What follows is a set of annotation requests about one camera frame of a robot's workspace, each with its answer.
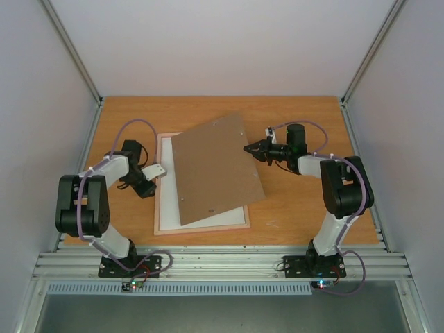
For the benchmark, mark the right controller board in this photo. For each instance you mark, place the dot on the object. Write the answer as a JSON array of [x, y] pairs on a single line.
[[323, 284]]

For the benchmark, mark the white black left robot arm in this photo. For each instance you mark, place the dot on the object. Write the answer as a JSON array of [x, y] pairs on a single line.
[[83, 210]]

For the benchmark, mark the left controller board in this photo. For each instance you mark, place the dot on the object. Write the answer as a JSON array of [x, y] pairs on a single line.
[[131, 286]]

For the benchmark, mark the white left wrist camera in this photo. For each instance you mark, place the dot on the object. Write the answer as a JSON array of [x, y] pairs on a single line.
[[154, 171]]

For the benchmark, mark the controller board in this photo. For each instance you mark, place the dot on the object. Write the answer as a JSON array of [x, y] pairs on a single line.
[[323, 284], [131, 286]]

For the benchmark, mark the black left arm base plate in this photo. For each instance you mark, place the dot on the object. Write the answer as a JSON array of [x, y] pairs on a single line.
[[127, 268]]

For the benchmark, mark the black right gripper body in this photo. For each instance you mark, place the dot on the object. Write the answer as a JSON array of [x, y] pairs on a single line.
[[265, 151]]

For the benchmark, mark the grey slotted cable duct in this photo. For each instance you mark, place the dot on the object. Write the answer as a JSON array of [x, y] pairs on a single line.
[[181, 289]]

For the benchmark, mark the pink wooden picture frame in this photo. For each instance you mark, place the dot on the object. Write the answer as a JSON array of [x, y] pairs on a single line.
[[157, 194]]

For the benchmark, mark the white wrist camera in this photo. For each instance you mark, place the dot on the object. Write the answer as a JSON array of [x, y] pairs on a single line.
[[154, 171], [271, 136]]

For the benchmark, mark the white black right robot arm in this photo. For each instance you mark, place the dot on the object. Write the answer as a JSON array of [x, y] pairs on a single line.
[[347, 193]]

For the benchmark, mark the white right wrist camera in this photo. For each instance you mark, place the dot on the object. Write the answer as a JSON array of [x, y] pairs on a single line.
[[271, 136]]

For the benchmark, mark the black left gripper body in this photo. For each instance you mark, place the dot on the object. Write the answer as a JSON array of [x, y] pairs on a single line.
[[141, 190]]

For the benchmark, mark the right aluminium corner post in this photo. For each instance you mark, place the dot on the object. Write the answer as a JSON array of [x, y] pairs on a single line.
[[387, 23]]

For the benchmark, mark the brown cardboard backing board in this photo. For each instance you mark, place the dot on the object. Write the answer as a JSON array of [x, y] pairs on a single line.
[[213, 172]]

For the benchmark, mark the aluminium front rail platform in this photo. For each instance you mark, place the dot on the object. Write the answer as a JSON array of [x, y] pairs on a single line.
[[224, 263]]

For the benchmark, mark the left aluminium corner post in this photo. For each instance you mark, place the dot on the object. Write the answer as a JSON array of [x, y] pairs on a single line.
[[60, 29]]

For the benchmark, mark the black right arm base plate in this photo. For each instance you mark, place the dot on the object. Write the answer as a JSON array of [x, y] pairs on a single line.
[[300, 266]]

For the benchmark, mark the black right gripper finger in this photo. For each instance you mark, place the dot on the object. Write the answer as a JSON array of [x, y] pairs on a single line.
[[259, 146], [262, 156]]

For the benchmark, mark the aluminium corner post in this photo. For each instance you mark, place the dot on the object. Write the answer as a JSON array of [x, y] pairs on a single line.
[[387, 23], [60, 29]]

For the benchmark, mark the autumn forest photo print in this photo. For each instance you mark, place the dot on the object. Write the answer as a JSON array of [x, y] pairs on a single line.
[[168, 194]]

